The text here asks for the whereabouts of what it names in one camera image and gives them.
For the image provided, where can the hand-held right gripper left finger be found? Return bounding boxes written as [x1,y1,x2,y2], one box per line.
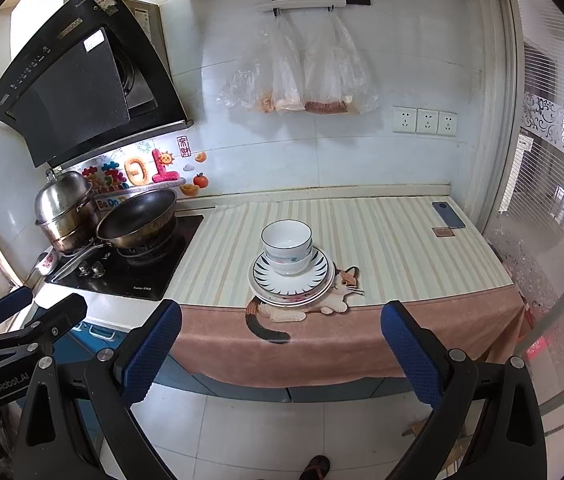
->
[12,299,183,480]

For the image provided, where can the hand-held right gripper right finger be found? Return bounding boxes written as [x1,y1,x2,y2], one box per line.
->
[381,300,548,480]

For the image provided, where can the blue striped white plate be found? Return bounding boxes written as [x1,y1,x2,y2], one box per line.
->
[253,246,334,297]

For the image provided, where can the white bowl blue pattern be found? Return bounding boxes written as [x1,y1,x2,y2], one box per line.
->
[262,245,311,276]

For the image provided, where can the white bowl dark rim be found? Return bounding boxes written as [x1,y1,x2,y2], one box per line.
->
[261,220,313,260]

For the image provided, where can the blue kitchen cabinet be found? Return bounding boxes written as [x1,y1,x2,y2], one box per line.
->
[52,317,413,461]

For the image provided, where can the striped cat tablecloth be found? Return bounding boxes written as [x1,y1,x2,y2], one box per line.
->
[164,195,528,391]

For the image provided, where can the black gas stove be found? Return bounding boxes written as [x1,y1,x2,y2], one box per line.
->
[44,214,204,302]

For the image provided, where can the stainless steel steamer pot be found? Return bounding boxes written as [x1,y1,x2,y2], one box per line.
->
[34,170,103,255]

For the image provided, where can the dark metal wok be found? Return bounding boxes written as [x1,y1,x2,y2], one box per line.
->
[52,189,179,282]

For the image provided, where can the dark slipper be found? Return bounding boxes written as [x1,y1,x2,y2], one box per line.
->
[299,455,331,480]

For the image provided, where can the dark smartphone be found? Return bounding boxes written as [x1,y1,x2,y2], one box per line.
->
[432,201,466,230]

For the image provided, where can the black range hood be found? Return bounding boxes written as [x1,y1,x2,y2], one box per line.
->
[0,0,194,168]

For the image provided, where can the clear plastic bag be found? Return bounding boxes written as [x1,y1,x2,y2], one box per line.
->
[217,12,304,115]
[303,10,380,116]

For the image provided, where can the colourful wall stickers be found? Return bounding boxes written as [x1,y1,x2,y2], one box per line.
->
[79,135,210,211]

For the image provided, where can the white wall socket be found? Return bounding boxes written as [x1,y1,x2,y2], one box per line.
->
[416,108,439,135]
[437,110,458,136]
[393,106,418,134]

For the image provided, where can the metal hood duct cover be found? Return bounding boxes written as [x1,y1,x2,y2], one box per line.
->
[127,1,170,111]

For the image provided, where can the white wall hook rail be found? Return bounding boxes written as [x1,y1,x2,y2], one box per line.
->
[254,0,373,16]

